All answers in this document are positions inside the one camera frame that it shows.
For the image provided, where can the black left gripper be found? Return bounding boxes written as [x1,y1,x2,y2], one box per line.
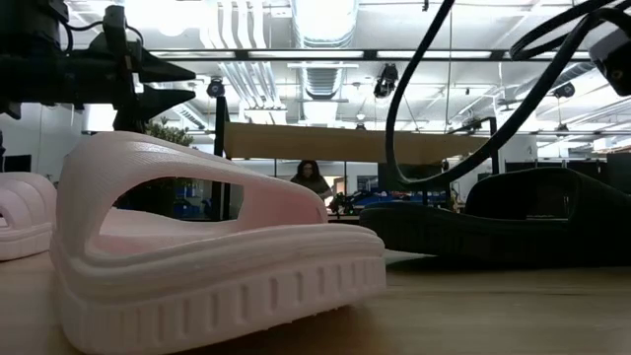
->
[0,4,197,134]

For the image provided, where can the pink foam slide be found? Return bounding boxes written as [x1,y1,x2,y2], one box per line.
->
[48,130,388,355]
[0,171,58,261]

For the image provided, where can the black foam slide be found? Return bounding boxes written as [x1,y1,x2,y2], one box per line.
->
[359,166,631,270]

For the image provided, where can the wooden shelf with black legs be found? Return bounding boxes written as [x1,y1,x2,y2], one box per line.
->
[212,96,499,223]

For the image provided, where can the green potted plant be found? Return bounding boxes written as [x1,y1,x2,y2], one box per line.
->
[115,116,195,222]

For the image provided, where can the black ceiling spotlight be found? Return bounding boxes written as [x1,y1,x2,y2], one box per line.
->
[206,77,227,99]
[552,81,577,100]
[373,62,399,99]

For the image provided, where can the person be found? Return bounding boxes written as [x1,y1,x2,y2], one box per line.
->
[289,159,334,203]

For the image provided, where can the blue storage bins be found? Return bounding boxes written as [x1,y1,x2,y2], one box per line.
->
[354,189,448,207]

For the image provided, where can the black overhead frame bar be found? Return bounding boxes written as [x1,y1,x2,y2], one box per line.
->
[145,47,593,62]

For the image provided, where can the black wall monitor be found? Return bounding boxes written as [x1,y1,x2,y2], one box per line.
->
[2,154,33,174]

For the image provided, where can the black looped cable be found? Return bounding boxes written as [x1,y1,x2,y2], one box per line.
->
[510,0,631,63]

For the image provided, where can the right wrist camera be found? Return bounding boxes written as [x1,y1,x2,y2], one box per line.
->
[589,27,631,98]

